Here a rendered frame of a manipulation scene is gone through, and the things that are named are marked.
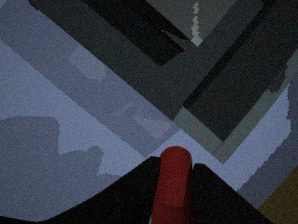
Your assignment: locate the dark red peg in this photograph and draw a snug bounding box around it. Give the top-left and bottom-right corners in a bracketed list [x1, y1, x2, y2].
[150, 145, 197, 224]

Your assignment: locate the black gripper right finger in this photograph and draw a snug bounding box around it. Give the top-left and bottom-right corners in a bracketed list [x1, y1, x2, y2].
[193, 163, 273, 224]

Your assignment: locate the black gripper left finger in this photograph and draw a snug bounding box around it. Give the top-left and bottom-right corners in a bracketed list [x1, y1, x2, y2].
[0, 156, 161, 224]

